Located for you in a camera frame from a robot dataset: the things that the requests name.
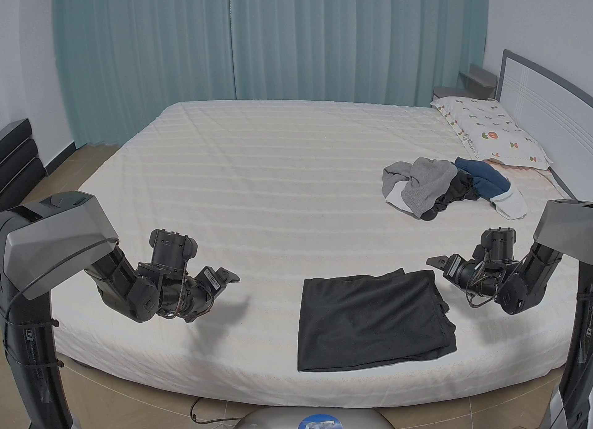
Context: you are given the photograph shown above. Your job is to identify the black T-shirt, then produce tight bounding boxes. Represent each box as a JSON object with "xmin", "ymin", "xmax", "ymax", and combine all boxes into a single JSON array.
[{"xmin": 296, "ymin": 268, "xmax": 458, "ymax": 372}]

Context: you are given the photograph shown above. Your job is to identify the blue-green curtain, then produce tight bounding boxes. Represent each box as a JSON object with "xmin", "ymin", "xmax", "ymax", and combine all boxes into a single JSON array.
[{"xmin": 53, "ymin": 0, "xmax": 489, "ymax": 148}]

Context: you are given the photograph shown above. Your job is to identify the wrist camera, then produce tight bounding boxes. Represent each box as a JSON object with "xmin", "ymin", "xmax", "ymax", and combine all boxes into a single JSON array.
[
  {"xmin": 479, "ymin": 228, "xmax": 517, "ymax": 263},
  {"xmin": 149, "ymin": 228, "xmax": 200, "ymax": 280}
]

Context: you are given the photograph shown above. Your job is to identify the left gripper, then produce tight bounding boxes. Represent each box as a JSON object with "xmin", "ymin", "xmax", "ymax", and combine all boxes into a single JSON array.
[{"xmin": 181, "ymin": 266, "xmax": 242, "ymax": 322}]

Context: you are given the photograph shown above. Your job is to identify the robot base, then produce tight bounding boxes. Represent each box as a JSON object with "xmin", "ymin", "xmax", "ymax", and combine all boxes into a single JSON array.
[{"xmin": 236, "ymin": 409, "xmax": 385, "ymax": 429}]

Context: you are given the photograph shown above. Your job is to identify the black cable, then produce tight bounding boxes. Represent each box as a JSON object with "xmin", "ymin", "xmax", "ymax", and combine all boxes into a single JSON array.
[{"xmin": 190, "ymin": 397, "xmax": 244, "ymax": 423}]

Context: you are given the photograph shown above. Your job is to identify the white printed pillow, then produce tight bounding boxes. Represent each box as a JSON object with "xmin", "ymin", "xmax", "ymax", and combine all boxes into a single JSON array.
[{"xmin": 430, "ymin": 96, "xmax": 554, "ymax": 171}]

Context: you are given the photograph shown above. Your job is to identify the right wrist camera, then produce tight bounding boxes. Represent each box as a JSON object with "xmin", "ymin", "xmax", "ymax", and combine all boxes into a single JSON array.
[{"xmin": 479, "ymin": 228, "xmax": 517, "ymax": 263}]

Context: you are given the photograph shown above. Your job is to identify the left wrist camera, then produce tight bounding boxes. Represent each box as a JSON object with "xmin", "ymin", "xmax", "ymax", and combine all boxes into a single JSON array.
[{"xmin": 149, "ymin": 228, "xmax": 200, "ymax": 280}]

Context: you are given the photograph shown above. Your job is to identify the black chest of drawers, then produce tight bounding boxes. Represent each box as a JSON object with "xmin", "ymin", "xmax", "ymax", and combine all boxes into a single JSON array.
[{"xmin": 0, "ymin": 118, "xmax": 46, "ymax": 212}]

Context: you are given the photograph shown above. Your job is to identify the pile of clothes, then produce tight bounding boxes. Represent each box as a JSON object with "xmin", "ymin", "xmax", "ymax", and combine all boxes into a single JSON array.
[{"xmin": 381, "ymin": 156, "xmax": 529, "ymax": 222}]

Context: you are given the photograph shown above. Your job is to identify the bed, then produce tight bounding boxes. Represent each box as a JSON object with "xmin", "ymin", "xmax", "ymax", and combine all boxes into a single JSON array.
[{"xmin": 46, "ymin": 50, "xmax": 593, "ymax": 411}]

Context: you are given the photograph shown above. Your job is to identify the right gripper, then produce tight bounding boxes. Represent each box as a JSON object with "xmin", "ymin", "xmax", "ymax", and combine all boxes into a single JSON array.
[{"xmin": 426, "ymin": 255, "xmax": 488, "ymax": 296}]

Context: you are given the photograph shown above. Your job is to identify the grey bedside table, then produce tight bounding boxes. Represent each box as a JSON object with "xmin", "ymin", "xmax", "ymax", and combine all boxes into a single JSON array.
[{"xmin": 433, "ymin": 64, "xmax": 498, "ymax": 101}]

